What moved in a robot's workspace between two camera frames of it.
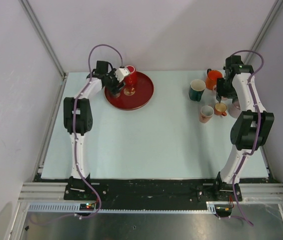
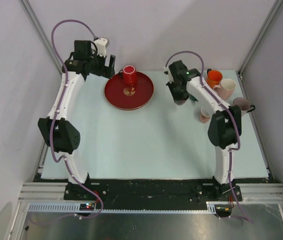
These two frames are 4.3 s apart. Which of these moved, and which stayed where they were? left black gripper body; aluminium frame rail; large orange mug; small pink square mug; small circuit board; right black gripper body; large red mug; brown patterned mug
Moved: brown patterned mug; left black gripper body; right black gripper body
Stayed: large orange mug; large red mug; aluminium frame rail; small pink square mug; small circuit board
